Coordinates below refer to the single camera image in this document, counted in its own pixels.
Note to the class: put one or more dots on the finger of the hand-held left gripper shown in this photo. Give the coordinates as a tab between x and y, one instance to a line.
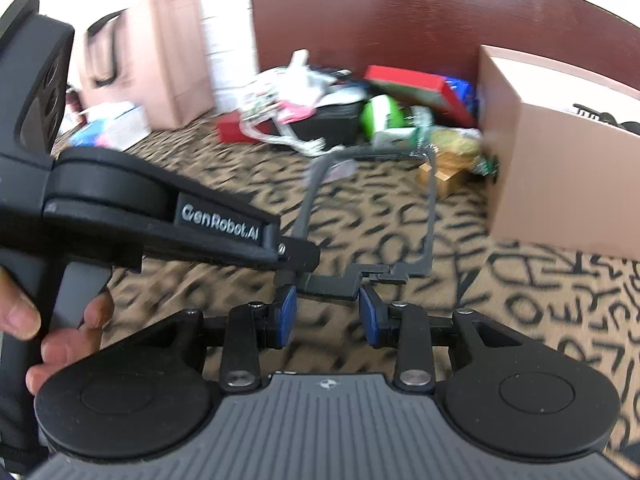
300	255

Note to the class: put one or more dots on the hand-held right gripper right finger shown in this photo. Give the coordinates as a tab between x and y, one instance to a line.
367	317

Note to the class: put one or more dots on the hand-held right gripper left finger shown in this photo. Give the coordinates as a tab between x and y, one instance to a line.
287	315

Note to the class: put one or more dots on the black rectangular clear frame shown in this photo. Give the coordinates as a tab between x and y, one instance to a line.
330	287

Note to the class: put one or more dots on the black charger box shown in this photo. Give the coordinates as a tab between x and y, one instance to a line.
330	122

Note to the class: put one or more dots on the pink brown cardboard box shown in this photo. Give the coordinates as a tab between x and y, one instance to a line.
560	175

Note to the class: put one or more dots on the letter print desktop cloth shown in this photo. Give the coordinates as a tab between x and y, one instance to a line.
525	310

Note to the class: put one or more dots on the person's left hand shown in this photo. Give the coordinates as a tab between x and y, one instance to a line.
65	347

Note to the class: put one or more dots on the blue pink tissue pack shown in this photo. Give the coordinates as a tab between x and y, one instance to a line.
115	127

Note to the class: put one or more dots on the small red box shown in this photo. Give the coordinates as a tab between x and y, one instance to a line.
232	127

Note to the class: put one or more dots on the pink paper bag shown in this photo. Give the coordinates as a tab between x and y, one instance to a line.
165	60

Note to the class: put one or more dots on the green white packet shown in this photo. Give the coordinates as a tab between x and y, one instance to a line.
400	137

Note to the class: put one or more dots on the small golden brown box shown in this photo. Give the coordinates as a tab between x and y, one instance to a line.
445	180

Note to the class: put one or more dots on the green white bottle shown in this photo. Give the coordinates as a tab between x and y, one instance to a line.
382	112

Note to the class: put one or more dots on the white sock with pink toe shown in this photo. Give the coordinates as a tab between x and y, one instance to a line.
300	67

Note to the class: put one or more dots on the yellow snack packet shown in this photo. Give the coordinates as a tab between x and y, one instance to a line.
452	142

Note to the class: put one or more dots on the small green packet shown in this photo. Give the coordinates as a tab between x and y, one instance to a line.
485	167

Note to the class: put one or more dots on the flat red box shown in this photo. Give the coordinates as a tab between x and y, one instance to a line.
410	80

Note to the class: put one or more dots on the blue packet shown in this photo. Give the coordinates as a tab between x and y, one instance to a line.
462	90

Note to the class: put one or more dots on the brown wooden board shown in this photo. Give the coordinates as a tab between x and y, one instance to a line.
400	20

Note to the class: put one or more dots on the bronze hair claw clip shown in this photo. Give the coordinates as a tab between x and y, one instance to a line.
595	114

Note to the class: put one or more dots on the black hair clip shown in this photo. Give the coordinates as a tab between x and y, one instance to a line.
630	127

